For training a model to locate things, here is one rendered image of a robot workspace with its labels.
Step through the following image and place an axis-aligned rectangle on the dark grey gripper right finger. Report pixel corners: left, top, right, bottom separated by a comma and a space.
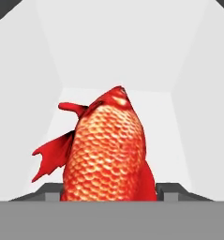
155, 182, 215, 203

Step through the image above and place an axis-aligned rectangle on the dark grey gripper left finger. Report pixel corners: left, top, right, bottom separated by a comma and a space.
8, 183, 66, 203

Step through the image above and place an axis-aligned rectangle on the red scaly fish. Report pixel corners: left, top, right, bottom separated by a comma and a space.
31, 85, 158, 203

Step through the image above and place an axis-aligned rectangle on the white fridge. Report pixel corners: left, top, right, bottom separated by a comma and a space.
0, 0, 224, 203

